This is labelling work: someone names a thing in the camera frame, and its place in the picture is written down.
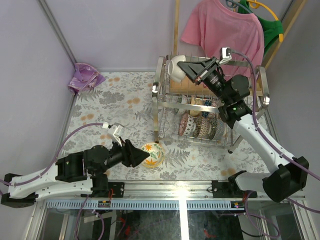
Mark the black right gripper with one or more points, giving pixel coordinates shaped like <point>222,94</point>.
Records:
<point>196,70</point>

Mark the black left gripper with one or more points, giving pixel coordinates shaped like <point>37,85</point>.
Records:
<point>126,153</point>

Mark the scalloped green orange bowl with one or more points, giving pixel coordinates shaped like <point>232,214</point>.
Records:
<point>174,71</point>

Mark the yellow rimmed floral bowl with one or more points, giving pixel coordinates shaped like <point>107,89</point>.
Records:
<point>156,155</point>

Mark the green circle patterned bowl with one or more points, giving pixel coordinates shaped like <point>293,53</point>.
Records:
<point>182,100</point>

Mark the blue triangle patterned bowl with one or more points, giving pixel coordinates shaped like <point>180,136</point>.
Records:
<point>206,114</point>

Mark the steel two-tier dish rack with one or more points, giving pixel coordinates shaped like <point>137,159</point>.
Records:
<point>165,94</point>

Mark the brown lattice patterned bowl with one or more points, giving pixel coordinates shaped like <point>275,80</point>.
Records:
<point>202,127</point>

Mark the black white patterned bowl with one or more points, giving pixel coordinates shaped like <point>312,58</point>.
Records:
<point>217,130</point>

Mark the red patterned bowl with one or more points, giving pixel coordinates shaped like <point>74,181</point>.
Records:
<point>186,125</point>

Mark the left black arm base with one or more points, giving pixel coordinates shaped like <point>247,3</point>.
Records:
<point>112,190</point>

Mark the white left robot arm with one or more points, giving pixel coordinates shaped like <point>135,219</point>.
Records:
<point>78,174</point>

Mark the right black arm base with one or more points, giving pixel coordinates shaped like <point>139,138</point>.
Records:
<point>227,189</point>

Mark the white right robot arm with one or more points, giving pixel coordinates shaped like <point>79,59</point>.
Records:
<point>287,173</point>

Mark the pink t-shirt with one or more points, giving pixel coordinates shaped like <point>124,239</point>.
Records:
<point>212,26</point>

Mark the blue grey clothes hanger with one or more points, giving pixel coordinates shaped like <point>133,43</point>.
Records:
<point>231,5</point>

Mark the green t-shirt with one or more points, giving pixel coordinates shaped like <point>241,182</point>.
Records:
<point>272,30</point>

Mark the purple crumpled cloth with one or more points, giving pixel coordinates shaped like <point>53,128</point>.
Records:
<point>85,78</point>

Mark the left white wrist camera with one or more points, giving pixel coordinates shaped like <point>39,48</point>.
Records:
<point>114,131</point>

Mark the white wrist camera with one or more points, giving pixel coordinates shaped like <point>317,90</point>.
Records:
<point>114,131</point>
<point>225,55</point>

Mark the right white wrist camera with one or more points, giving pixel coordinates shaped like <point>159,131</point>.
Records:
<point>225,55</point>

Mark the aluminium rail frame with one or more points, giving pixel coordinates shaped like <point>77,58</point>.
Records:
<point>189,165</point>

